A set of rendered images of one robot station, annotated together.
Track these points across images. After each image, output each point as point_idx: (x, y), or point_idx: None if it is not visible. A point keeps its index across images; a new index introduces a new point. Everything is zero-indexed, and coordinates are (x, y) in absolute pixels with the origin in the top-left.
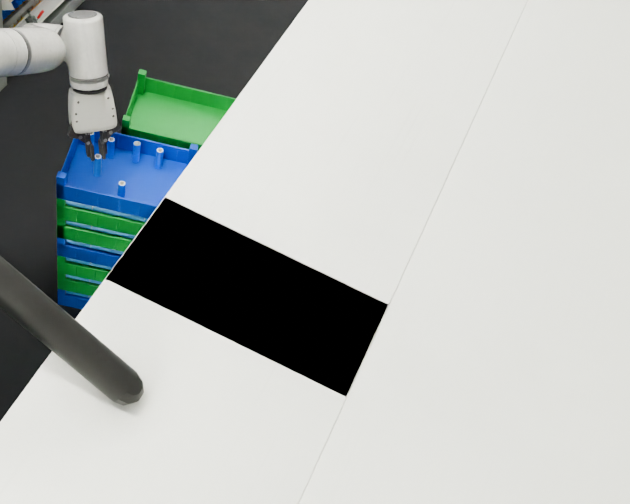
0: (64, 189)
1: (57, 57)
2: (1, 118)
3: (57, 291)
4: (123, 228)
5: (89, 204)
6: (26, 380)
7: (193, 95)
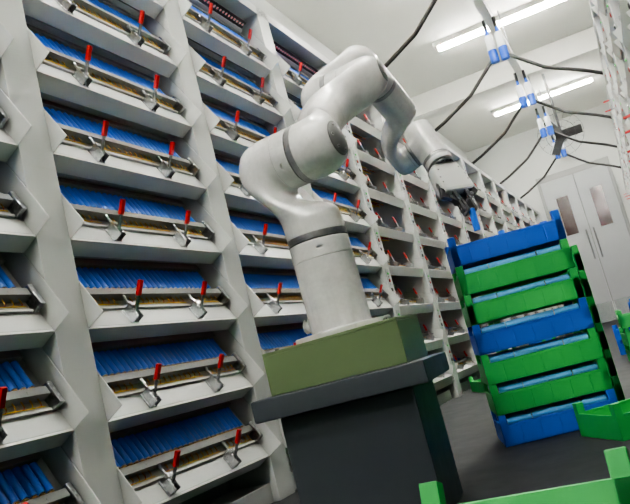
0: (458, 251)
1: (411, 101)
2: None
3: (500, 446)
4: (523, 273)
5: (483, 258)
6: (513, 463)
7: None
